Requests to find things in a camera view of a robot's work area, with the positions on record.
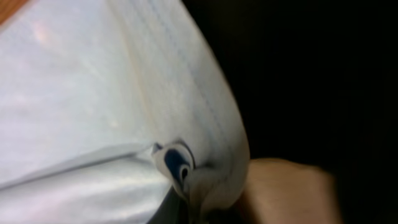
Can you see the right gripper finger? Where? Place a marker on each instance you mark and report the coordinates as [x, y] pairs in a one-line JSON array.
[[173, 210]]

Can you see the light blue printed t-shirt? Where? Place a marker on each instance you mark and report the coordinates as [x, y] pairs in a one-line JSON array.
[[106, 106]]

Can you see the black t-shirt with logo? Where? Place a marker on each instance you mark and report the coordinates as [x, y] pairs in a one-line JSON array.
[[316, 83]]

